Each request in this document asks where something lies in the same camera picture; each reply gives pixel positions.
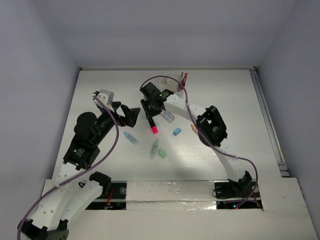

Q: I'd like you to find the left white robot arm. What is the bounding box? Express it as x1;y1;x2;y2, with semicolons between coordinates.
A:
17;100;141;240

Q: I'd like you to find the blue pastel highlighter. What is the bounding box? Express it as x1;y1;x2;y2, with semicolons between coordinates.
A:
124;131;139;146

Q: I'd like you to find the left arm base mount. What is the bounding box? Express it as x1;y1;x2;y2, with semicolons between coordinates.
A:
86;182;127;211

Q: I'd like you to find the green marker cap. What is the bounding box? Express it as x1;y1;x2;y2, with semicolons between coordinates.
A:
158;149;167;159

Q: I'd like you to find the orange pastel highlighter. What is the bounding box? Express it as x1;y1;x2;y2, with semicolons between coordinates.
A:
191;124;198;134

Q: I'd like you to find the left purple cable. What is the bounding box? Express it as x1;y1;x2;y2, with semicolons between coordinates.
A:
16;96;120;240

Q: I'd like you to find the clear spray bottle blue cap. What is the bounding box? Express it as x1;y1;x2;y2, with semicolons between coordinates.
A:
161;111;175;123

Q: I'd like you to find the white round desk organizer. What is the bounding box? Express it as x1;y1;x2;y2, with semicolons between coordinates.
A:
158;77;185;99

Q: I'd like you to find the pink black highlighter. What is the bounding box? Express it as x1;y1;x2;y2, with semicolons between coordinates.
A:
148;118;159;134

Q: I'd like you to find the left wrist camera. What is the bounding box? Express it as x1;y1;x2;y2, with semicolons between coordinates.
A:
92;89;114;106

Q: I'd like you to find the red pen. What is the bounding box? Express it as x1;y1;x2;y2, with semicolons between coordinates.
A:
180;72;188;87

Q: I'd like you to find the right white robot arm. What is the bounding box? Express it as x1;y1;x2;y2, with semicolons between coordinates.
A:
139;82;252;198

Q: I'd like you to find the blue marker cap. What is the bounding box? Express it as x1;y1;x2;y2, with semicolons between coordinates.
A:
173;127;182;136

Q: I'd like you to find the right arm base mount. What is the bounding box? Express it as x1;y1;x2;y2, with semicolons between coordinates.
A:
212;181;263;210

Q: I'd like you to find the green pastel highlighter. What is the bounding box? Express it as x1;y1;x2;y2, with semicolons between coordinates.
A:
149;139;159;160

